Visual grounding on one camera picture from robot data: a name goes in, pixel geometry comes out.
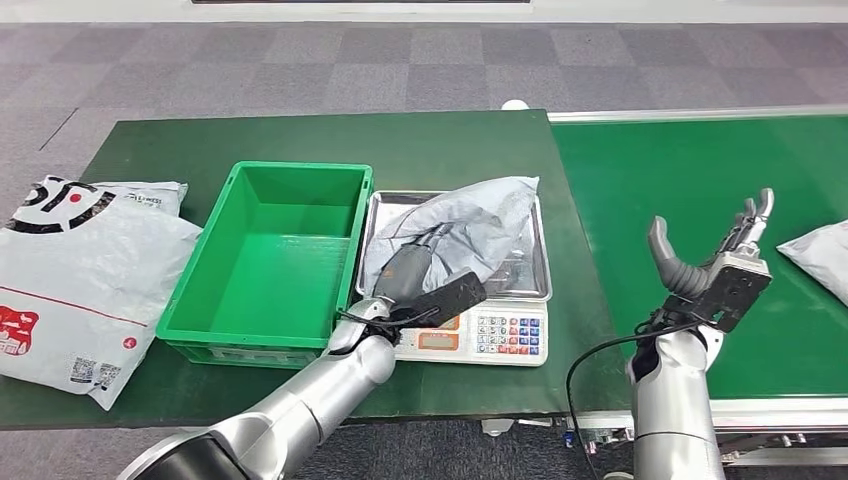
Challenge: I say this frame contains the large white mailer red print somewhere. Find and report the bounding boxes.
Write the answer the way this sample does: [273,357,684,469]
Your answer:
[0,205,203,412]

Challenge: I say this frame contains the green conveyor belt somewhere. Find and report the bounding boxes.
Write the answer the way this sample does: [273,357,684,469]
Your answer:
[551,115,848,399]

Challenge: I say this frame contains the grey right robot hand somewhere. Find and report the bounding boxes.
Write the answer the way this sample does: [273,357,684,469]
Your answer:
[647,187,776,303]

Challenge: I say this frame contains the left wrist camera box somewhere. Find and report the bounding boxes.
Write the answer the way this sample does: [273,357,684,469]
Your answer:
[409,270,489,330]

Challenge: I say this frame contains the green plastic crate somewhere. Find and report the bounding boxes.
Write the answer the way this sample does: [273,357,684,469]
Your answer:
[155,160,374,369]

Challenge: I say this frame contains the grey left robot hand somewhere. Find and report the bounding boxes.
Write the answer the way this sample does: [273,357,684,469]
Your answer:
[372,225,458,313]

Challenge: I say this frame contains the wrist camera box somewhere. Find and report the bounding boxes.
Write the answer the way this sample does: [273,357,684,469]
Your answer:
[662,250,774,335]
[409,270,489,330]

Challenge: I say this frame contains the white mailer black ring logo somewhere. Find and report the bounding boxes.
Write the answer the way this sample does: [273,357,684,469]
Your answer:
[5,175,189,234]

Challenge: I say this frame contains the long grey parcel red print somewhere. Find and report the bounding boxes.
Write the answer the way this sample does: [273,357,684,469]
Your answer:
[776,220,848,307]

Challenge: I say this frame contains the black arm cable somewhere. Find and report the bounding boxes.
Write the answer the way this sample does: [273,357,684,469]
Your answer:
[337,305,440,334]
[564,316,705,480]

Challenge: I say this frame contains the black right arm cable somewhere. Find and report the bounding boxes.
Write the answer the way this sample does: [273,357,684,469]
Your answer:
[564,316,705,480]

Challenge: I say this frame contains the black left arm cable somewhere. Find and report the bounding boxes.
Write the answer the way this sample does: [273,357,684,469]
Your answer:
[337,305,440,334]

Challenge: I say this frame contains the white electronic scale steel tray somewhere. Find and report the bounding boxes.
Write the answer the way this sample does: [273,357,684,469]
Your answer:
[354,190,553,368]

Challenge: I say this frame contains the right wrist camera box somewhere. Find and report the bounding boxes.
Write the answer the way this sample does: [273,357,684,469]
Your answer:
[662,250,774,335]

